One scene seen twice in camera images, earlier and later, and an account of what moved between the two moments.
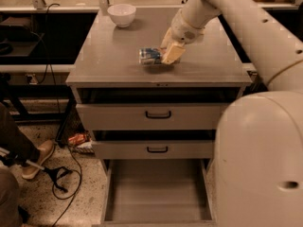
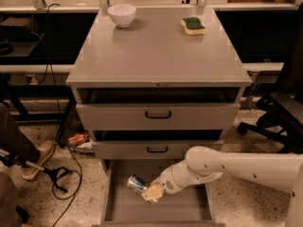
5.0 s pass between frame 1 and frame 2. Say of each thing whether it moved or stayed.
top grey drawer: stayed
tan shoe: stayed
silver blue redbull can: moved
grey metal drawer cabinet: stayed
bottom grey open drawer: stayed
